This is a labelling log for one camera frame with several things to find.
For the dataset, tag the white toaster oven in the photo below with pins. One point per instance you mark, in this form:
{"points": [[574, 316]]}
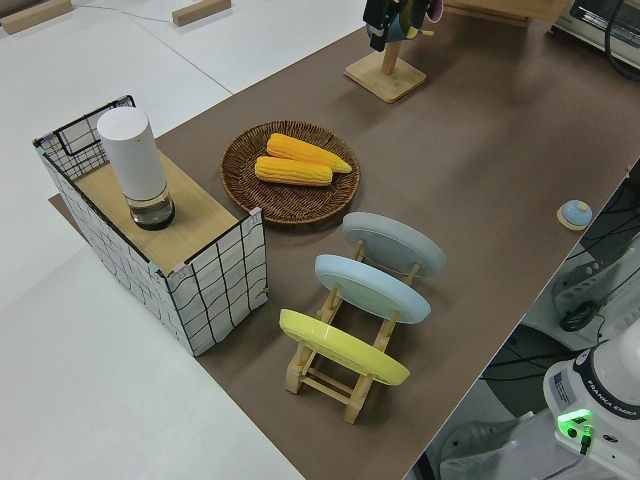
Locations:
{"points": [[595, 25]]}

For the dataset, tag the dark blue mug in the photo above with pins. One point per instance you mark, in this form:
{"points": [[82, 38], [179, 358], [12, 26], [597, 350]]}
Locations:
{"points": [[403, 25]]}

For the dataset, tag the wooden mug tree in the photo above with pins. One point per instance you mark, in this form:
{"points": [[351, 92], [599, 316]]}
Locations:
{"points": [[387, 77]]}

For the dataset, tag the blue call bell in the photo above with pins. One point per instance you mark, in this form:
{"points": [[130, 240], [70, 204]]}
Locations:
{"points": [[576, 214]]}

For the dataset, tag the wooden plate rack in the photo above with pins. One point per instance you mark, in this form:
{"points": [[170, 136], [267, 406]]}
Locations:
{"points": [[320, 385]]}

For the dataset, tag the brown table mat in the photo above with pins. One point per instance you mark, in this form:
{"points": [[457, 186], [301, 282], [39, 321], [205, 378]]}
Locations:
{"points": [[475, 150]]}

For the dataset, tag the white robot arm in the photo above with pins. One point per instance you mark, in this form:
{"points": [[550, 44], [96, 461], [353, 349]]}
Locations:
{"points": [[600, 400]]}

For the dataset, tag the wooden block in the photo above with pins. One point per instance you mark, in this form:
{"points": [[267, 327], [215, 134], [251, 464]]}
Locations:
{"points": [[200, 11], [30, 17]]}

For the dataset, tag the gray plate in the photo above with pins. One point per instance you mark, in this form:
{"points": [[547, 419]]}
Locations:
{"points": [[395, 240]]}

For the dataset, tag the yellow plate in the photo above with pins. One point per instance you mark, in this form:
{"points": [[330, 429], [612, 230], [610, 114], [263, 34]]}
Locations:
{"points": [[340, 345]]}

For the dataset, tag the wooden drawer cabinet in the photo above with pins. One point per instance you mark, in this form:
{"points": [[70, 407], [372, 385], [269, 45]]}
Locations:
{"points": [[500, 19]]}

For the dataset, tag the white cylinder grinder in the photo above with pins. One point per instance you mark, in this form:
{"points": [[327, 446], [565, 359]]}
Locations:
{"points": [[132, 160]]}

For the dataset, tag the pink mug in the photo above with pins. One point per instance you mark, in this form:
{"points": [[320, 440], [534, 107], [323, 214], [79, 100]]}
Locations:
{"points": [[434, 10]]}

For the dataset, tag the light blue plate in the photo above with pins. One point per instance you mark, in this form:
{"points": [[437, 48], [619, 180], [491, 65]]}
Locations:
{"points": [[370, 290]]}

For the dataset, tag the yellow corn cob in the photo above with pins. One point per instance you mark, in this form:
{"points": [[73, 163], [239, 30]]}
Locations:
{"points": [[292, 171], [300, 147]]}

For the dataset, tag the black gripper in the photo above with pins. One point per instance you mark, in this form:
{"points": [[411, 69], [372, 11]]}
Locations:
{"points": [[381, 12]]}

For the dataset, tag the round wicker basket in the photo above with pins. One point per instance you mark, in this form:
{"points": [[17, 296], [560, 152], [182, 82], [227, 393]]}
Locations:
{"points": [[290, 205]]}

